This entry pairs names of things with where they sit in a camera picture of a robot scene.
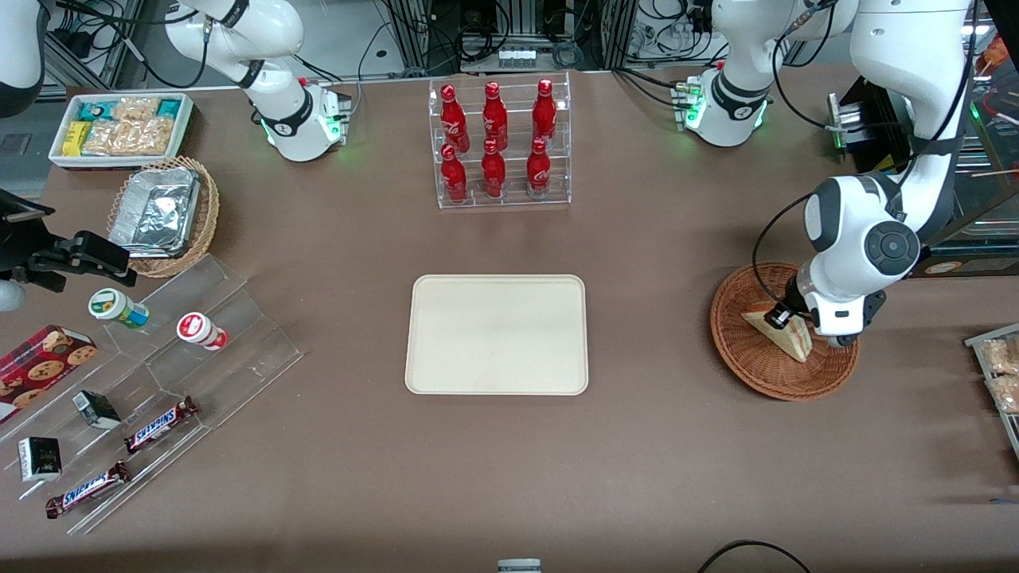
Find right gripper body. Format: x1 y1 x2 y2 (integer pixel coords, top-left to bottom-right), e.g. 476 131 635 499
0 223 49 313

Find triangular sandwich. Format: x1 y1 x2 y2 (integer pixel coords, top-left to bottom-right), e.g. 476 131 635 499
740 306 814 364

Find round brown wicker basket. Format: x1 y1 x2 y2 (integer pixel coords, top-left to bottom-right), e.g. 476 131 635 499
710 263 861 401

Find tan wicker basket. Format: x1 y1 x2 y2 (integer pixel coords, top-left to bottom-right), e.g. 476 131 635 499
107 155 221 279

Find grey metal snack tray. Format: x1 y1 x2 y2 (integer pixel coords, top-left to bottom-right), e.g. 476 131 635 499
965 322 1019 462

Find cream rectangular tray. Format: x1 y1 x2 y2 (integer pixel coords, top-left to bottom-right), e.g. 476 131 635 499
404 275 590 396

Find green lid white cup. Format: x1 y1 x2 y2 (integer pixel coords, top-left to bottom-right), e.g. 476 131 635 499
88 288 150 329

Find stacked aluminium foil containers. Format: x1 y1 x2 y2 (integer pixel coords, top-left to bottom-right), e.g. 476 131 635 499
109 167 201 259

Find white plastic snack bin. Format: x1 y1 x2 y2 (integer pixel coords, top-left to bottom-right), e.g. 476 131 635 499
48 92 196 172

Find red plaid cookie box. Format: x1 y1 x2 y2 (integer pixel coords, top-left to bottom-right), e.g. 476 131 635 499
0 324 99 425

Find large clear cracker packet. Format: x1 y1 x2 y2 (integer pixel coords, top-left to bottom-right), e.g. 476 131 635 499
84 118 177 157

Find red lid white cup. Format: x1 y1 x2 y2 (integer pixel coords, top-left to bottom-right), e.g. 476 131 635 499
176 312 230 352

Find small clear cracker packet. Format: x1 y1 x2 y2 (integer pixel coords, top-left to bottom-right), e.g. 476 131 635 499
111 97 160 123

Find small black box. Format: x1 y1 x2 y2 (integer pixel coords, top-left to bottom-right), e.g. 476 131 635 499
72 390 122 431
18 436 63 483

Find black glass food warmer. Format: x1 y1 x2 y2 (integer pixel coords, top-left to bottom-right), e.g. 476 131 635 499
856 16 1019 279

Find clear rice cracker packet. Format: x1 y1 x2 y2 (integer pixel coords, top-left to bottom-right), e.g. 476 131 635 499
981 338 1019 375
987 374 1019 415

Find clear acrylic stepped shelf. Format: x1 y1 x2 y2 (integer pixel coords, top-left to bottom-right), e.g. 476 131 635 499
0 253 305 536

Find Snickers bar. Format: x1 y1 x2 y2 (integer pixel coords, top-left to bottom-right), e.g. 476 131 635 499
45 460 132 520
123 396 200 455

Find silver metal warmer drawer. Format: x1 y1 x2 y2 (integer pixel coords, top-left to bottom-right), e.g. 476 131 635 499
826 93 870 154

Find red Coca-Cola bottle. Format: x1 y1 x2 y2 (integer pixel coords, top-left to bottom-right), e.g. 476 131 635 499
440 144 468 204
482 81 509 150
533 78 557 144
526 137 552 200
482 139 507 200
440 84 469 154

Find clear acrylic bottle rack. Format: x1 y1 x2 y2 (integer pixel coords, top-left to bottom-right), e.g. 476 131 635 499
428 72 572 210

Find orange fried food skewer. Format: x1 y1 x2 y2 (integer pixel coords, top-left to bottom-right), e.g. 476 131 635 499
981 36 1012 74

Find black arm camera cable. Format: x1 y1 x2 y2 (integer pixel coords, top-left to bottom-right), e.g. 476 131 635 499
752 0 982 315

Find black looped table cable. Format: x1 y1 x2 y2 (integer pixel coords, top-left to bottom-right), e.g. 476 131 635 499
698 540 813 573

